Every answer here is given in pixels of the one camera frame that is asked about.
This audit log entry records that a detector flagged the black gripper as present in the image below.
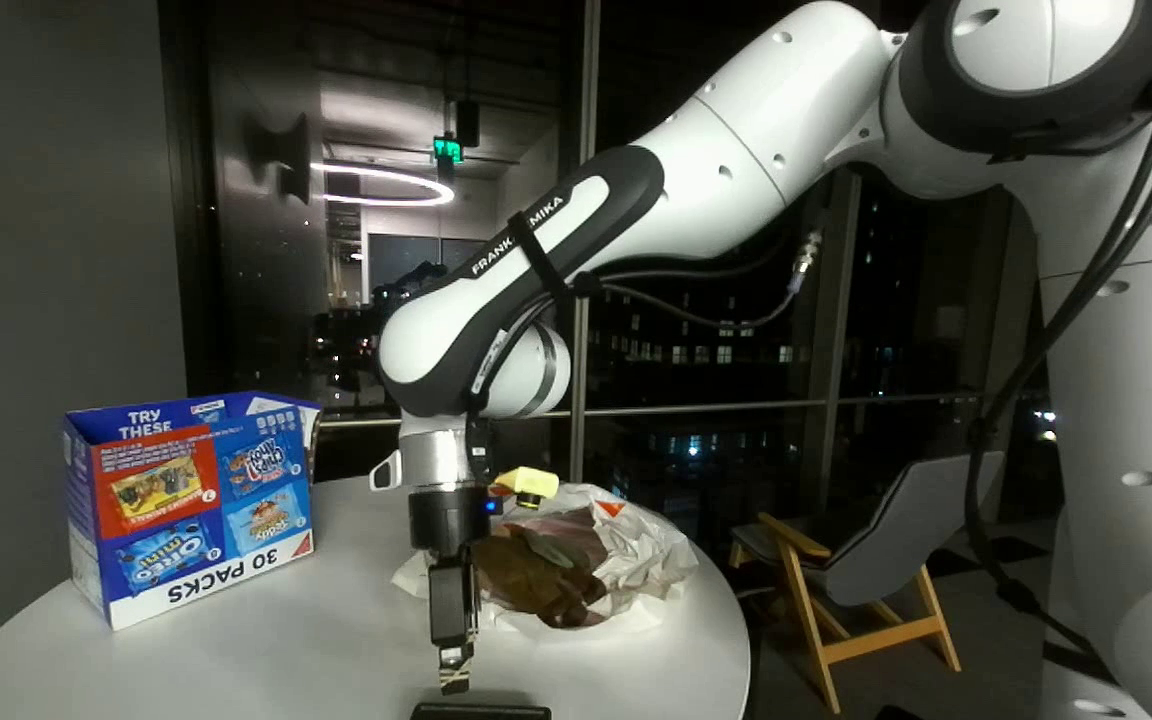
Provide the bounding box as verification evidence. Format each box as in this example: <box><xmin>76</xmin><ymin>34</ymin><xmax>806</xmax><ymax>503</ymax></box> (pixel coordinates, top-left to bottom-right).
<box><xmin>408</xmin><ymin>484</ymin><xmax>492</xmax><ymax>699</ymax></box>

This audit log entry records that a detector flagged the black eraser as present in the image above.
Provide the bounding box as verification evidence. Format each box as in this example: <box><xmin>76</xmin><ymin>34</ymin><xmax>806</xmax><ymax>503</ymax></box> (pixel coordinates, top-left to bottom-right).
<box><xmin>408</xmin><ymin>687</ymin><xmax>555</xmax><ymax>720</ymax></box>

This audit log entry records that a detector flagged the white plastic bag red logo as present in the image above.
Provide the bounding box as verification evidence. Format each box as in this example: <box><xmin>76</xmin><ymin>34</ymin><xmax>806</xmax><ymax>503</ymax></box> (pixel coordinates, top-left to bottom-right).
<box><xmin>393</xmin><ymin>479</ymin><xmax>704</xmax><ymax>631</ymax></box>

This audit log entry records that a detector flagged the blue snack variety box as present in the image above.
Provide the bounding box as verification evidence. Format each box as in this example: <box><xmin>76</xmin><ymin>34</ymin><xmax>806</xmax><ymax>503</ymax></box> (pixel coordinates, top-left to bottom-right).
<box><xmin>61</xmin><ymin>389</ymin><xmax>324</xmax><ymax>631</ymax></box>

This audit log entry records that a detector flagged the wooden chair grey seat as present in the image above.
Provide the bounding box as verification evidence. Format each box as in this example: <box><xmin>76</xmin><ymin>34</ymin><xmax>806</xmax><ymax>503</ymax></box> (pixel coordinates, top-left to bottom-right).
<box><xmin>729</xmin><ymin>449</ymin><xmax>1011</xmax><ymax>716</ymax></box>

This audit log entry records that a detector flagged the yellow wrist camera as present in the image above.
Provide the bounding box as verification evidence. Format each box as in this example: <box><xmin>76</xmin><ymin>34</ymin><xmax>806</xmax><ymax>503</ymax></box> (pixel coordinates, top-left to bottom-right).
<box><xmin>482</xmin><ymin>464</ymin><xmax>564</xmax><ymax>514</ymax></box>

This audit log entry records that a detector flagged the white horizontal window rail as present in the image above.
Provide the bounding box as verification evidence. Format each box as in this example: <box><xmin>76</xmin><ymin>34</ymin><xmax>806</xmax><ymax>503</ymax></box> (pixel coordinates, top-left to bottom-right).
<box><xmin>311</xmin><ymin>389</ymin><xmax>990</xmax><ymax>434</ymax></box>

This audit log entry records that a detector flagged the ring ceiling light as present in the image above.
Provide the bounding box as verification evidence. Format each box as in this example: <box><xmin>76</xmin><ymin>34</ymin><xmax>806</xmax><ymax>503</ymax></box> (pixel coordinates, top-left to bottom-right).
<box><xmin>308</xmin><ymin>156</ymin><xmax>458</xmax><ymax>212</ymax></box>

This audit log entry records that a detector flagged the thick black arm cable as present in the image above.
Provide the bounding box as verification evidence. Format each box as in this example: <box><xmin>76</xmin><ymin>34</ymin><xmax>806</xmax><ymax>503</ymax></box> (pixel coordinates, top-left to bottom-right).
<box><xmin>954</xmin><ymin>71</ymin><xmax>1152</xmax><ymax>687</ymax></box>

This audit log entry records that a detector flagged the white window post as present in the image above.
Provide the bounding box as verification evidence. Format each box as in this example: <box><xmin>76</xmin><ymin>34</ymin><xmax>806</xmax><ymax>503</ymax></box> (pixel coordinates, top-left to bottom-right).
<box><xmin>564</xmin><ymin>0</ymin><xmax>603</xmax><ymax>488</ymax></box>

